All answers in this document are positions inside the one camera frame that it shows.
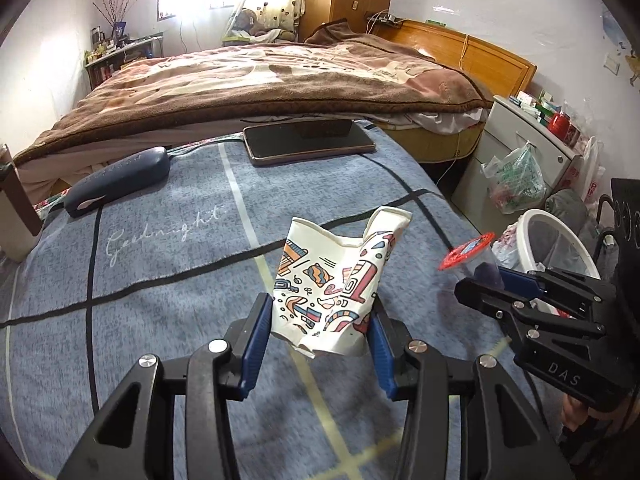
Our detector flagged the blue fish wall sticker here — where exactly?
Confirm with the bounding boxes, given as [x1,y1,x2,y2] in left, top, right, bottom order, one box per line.
[602,10,633,53]

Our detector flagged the black metal chair frame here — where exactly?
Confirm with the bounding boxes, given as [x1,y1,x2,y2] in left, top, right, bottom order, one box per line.
[597,194,621,261]

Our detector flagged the dark blue glasses case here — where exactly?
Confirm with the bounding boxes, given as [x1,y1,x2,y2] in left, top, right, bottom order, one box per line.
[64,146,172,218]

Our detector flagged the white round trash bin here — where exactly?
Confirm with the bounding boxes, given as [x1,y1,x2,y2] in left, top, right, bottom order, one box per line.
[492,208,603,321]

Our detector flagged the stack of small boxes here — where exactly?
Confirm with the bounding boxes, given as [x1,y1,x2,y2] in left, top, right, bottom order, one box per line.
[510,89,556,121]

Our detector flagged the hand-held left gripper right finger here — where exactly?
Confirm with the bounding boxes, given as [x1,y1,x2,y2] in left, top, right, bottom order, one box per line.
[367,310,576,480]

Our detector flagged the clear jelly cup red lid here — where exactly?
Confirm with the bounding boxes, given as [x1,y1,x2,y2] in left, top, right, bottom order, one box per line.
[438,231,501,291]

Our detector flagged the patterned paper cup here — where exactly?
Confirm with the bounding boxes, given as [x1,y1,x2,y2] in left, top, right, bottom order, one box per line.
[270,206,413,359]

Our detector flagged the blue plaid tablecloth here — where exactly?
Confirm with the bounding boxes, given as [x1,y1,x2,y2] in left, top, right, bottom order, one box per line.
[0,125,566,480]

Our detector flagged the grey cushioned chair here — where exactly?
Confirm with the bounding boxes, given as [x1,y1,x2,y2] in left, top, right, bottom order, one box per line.
[545,189,616,261]

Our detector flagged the cluttered white shelf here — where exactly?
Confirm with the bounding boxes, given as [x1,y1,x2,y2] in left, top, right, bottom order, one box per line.
[84,35,166,88]

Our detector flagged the yellow bed mattress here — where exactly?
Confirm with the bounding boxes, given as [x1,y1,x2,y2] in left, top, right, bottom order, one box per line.
[375,122,488,163]

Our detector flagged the white plastic bag red print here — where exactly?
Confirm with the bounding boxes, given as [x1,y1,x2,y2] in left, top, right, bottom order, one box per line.
[580,136,606,206]

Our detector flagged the white nightstand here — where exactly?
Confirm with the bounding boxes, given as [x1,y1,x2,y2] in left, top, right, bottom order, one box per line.
[452,95,586,216]

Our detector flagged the dry branches in vase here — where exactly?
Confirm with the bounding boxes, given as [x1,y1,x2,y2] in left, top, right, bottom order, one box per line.
[92,0,151,41]

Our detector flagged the bed with brown blanket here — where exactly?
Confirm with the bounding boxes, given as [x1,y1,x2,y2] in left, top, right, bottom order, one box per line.
[12,20,496,166]

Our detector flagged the black smartphone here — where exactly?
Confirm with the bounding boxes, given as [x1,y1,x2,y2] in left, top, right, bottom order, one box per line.
[243,119,376,167]

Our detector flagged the wooden headboard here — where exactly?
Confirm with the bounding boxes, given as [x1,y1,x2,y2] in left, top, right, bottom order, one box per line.
[372,19,538,98]

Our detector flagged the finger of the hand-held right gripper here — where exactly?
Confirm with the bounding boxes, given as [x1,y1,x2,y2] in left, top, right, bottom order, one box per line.
[454,277,606,336]
[495,266,601,306]

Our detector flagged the green printed plastic bag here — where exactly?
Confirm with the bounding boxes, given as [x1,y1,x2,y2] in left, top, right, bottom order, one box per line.
[481,142,547,215]

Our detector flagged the white bed sheet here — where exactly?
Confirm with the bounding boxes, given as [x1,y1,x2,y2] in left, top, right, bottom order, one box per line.
[370,110,488,136]

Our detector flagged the person's right hand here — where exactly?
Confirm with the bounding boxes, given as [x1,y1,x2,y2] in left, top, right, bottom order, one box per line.
[560,391,631,436]

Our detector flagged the brown teddy bear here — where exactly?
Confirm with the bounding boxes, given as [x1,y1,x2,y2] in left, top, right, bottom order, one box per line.
[235,8,261,36]

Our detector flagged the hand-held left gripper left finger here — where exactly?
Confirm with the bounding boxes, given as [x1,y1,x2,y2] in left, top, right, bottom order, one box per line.
[57,291,275,480]

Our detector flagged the white and brown thermos mug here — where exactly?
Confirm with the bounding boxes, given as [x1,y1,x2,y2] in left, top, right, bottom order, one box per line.
[0,144,43,262]

